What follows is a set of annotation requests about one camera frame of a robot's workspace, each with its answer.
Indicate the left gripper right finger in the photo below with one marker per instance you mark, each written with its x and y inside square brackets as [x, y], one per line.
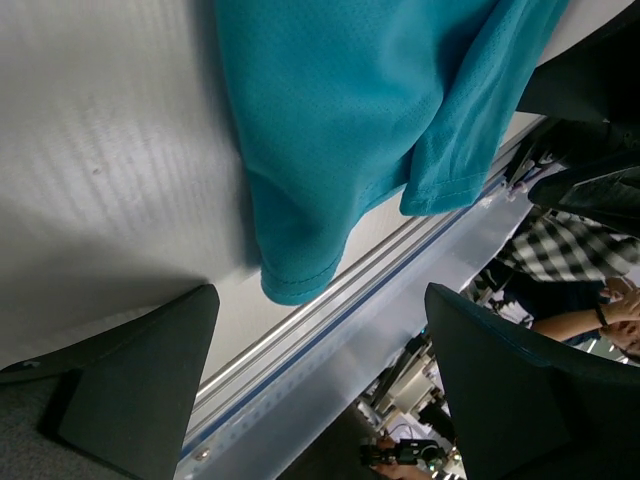
[527, 407]

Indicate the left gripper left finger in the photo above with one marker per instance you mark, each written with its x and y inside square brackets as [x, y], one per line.
[113, 406]

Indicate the teal t shirt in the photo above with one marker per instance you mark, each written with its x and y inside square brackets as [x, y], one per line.
[340, 105]

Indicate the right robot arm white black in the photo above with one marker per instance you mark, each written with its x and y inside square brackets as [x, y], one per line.
[591, 96]

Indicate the person in checkered shirt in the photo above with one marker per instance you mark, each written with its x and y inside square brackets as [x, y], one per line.
[570, 274]

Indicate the white slotted cable duct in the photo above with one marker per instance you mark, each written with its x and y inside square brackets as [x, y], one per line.
[254, 416]

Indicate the aluminium mounting rail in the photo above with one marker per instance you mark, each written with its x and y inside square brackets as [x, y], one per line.
[388, 261]

